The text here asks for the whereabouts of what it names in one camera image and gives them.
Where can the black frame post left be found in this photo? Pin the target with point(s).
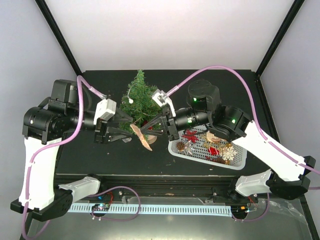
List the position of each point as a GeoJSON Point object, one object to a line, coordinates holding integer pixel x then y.
{"type": "Point", "coordinates": [49, 18]}

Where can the silver star ornament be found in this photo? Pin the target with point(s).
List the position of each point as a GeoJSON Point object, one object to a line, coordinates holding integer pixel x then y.
{"type": "Point", "coordinates": [188, 148]}

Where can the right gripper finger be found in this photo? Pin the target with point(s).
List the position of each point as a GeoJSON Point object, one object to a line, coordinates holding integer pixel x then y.
{"type": "Point", "coordinates": [151, 132]}
{"type": "Point", "coordinates": [155, 125]}

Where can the black aluminium rail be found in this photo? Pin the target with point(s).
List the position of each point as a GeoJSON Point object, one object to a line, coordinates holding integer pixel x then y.
{"type": "Point", "coordinates": [206, 188]}

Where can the small green christmas tree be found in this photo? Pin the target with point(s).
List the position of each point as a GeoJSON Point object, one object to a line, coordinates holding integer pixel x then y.
{"type": "Point", "coordinates": [137, 102]}

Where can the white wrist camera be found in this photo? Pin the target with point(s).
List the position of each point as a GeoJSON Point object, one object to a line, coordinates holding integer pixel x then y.
{"type": "Point", "coordinates": [161, 98]}
{"type": "Point", "coordinates": [105, 109]}

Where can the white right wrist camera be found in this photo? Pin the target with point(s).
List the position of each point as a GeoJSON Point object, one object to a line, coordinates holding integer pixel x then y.
{"type": "Point", "coordinates": [161, 98]}

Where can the red star ornament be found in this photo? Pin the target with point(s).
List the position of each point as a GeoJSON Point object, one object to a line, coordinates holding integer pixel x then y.
{"type": "Point", "coordinates": [190, 135]}

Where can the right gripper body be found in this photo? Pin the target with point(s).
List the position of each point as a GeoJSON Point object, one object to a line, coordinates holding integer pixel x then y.
{"type": "Point", "coordinates": [172, 131]}

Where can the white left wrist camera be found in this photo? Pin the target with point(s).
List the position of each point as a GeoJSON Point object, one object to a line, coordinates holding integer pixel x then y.
{"type": "Point", "coordinates": [105, 109]}

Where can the brown pine cone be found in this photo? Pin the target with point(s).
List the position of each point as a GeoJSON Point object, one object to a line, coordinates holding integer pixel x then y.
{"type": "Point", "coordinates": [219, 160]}
{"type": "Point", "coordinates": [180, 146]}

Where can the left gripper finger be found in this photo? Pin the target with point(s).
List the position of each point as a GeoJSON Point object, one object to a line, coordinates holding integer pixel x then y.
{"type": "Point", "coordinates": [121, 117]}
{"type": "Point", "coordinates": [114, 134]}

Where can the black frame post right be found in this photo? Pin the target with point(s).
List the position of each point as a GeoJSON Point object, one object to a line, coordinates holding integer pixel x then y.
{"type": "Point", "coordinates": [281, 32]}

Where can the white slotted cable duct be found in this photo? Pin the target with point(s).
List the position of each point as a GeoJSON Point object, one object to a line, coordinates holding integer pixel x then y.
{"type": "Point", "coordinates": [152, 209]}

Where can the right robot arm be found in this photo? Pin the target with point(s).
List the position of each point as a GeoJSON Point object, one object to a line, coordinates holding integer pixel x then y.
{"type": "Point", "coordinates": [287, 174]}

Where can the burlap bow ornament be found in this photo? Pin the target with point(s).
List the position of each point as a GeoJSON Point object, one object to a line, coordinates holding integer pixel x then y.
{"type": "Point", "coordinates": [141, 136]}

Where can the black frame post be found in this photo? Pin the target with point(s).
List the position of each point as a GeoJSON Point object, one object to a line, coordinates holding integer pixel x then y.
{"type": "Point", "coordinates": [49, 18]}
{"type": "Point", "coordinates": [281, 32]}

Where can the wooden tree base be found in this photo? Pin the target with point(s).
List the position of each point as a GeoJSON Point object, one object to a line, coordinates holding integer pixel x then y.
{"type": "Point", "coordinates": [151, 139]}

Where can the white plastic basket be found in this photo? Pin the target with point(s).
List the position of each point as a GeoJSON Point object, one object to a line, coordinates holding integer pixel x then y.
{"type": "Point", "coordinates": [201, 154]}

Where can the white wooden snowflake ornament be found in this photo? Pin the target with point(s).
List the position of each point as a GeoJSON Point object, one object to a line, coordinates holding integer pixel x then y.
{"type": "Point", "coordinates": [228, 153]}

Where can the wooden merry christmas sign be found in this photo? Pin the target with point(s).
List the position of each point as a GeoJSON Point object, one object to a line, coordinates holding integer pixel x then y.
{"type": "Point", "coordinates": [216, 145]}

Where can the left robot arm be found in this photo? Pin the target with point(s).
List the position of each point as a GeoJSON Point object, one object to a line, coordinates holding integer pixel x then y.
{"type": "Point", "coordinates": [50, 125]}

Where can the red poinsettia ornament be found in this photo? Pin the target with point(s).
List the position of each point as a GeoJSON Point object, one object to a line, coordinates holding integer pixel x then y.
{"type": "Point", "coordinates": [213, 151]}

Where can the clear battery box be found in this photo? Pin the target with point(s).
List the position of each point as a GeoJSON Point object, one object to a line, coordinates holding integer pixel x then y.
{"type": "Point", "coordinates": [127, 140]}

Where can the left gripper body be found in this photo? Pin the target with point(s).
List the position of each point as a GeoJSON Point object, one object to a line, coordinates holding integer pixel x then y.
{"type": "Point", "coordinates": [100, 130]}

